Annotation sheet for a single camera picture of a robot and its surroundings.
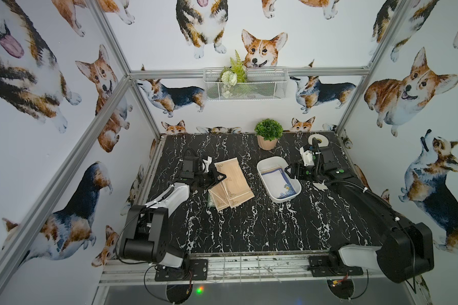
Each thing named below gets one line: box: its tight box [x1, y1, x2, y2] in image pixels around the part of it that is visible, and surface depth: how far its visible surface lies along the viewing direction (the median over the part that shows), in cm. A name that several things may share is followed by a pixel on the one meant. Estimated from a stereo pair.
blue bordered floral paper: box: [260, 169, 298, 199], surface depth 99 cm
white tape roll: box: [307, 133, 329, 147], surface depth 120 cm
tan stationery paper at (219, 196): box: [207, 182, 230, 211], surface depth 93 cm
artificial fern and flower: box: [216, 49, 247, 99], surface depth 84 cm
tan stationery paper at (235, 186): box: [214, 157, 256, 209], surface depth 92 cm
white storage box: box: [256, 156, 303, 204], surface depth 99 cm
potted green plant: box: [254, 118, 284, 151], surface depth 105 cm
